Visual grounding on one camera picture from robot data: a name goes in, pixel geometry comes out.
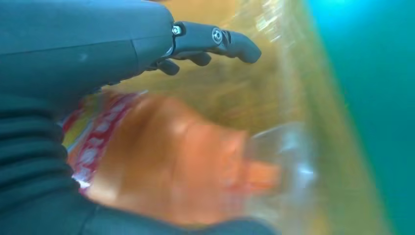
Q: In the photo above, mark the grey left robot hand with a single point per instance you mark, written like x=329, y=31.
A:
x=81, y=42

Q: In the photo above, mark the orange detergent bottle clear cap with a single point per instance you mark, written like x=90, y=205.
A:
x=162, y=155

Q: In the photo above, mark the yellow taped cardboard sheet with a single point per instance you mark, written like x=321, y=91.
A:
x=275, y=90

